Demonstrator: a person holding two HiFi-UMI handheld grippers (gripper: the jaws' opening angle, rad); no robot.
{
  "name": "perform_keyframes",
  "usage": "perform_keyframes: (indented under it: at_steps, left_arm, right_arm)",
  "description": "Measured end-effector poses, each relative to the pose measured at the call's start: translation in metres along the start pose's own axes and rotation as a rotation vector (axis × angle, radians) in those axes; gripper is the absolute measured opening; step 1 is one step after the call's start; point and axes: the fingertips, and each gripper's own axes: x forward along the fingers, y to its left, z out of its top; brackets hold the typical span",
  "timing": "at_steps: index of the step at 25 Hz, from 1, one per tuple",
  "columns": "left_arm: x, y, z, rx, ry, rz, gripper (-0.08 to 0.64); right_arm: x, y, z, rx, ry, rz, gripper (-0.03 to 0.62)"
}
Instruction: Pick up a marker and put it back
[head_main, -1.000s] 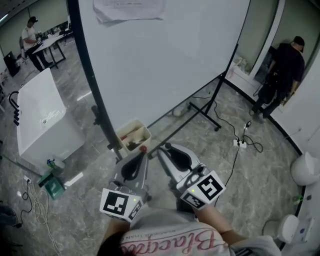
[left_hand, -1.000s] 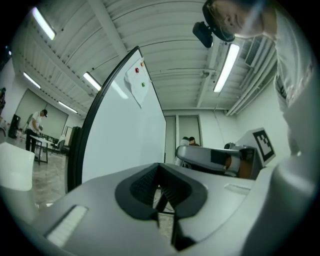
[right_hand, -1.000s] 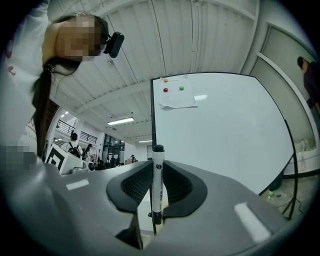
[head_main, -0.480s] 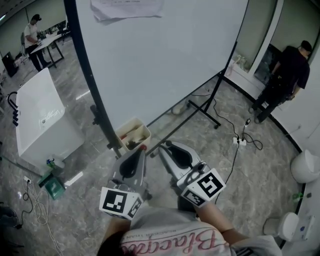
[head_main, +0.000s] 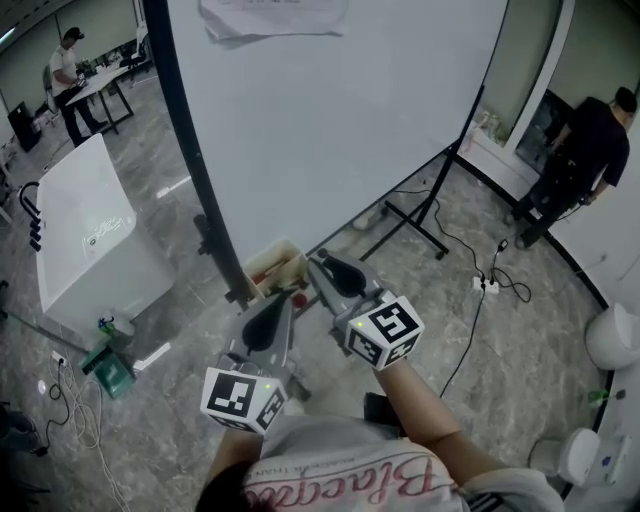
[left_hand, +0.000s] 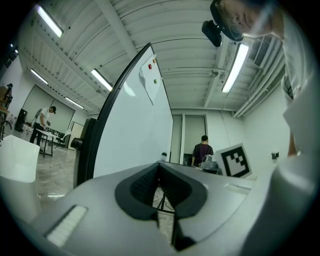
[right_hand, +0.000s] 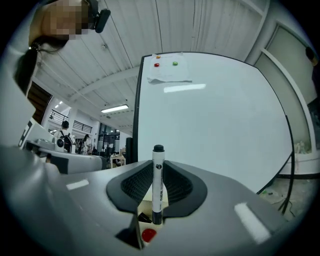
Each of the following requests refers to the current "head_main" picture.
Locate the white desk with black legs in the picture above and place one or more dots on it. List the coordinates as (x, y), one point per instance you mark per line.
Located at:
(97, 85)

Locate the white paper sheet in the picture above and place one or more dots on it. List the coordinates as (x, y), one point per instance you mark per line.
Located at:
(275, 20)

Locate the beige tray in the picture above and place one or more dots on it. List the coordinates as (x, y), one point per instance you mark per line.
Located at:
(287, 267)

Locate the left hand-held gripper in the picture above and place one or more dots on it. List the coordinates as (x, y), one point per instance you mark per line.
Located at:
(265, 340)

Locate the green flat box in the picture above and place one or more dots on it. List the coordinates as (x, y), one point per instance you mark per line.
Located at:
(112, 372)

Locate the small white power strip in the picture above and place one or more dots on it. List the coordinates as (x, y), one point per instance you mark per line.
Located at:
(59, 357)

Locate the person's right forearm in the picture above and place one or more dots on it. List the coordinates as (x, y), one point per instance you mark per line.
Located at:
(425, 425)

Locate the black rectangular case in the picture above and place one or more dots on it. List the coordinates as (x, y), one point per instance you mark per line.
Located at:
(24, 127)

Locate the person's left forearm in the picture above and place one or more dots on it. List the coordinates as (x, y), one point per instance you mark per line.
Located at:
(235, 460)

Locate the black power adapter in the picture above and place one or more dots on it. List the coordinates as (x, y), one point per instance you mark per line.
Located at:
(504, 245)

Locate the white power strip with plugs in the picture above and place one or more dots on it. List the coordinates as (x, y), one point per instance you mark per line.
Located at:
(486, 284)

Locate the person's white printed shirt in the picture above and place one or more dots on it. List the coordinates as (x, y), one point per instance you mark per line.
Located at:
(350, 465)

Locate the red round magnet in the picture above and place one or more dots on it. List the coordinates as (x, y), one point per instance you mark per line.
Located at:
(299, 300)

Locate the white round basin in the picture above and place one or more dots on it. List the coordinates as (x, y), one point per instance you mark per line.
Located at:
(615, 340)

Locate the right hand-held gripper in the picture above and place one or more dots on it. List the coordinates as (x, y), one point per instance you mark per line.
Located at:
(370, 295)

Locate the green plastic bottle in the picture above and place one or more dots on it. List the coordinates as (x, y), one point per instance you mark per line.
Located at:
(598, 397)

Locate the green spray bottle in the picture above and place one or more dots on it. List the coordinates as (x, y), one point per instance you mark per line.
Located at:
(107, 327)

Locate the whiteboard on black stand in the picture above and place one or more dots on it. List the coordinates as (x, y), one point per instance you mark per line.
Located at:
(325, 125)

